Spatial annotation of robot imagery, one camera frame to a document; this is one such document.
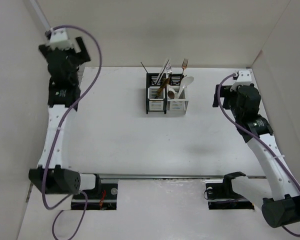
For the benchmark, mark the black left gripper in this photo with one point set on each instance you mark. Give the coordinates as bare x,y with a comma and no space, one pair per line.
83,56

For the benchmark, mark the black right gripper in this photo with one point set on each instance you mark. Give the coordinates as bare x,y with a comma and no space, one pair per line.
226,92

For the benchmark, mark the large white ceramic spoon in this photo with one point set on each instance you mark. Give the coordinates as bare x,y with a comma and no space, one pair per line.
184,83

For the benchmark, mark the copper rose-gold fork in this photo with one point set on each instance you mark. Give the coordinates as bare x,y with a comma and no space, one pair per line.
184,65

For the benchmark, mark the brown wooden spoon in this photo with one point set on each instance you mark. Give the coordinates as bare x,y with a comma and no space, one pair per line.
171,94

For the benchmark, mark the silver steel fork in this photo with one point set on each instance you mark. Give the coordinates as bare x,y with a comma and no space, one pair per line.
169,69

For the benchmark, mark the black chopstick long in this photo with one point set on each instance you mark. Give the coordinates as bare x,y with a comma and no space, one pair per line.
162,73

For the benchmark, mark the copper rose-gold knife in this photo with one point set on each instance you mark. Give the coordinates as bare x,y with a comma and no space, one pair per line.
166,81

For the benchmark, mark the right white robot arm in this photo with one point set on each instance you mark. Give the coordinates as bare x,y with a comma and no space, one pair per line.
280,203

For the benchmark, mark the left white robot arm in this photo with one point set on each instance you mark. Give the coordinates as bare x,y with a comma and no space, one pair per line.
52,174

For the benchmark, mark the white slotted utensil container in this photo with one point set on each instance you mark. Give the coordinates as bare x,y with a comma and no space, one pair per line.
178,106

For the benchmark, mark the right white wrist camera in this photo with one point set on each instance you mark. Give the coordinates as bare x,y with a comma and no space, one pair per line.
241,78

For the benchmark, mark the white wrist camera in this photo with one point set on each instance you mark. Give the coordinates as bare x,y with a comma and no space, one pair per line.
241,78
59,39

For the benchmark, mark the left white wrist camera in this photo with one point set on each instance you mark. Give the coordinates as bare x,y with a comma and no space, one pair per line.
59,39

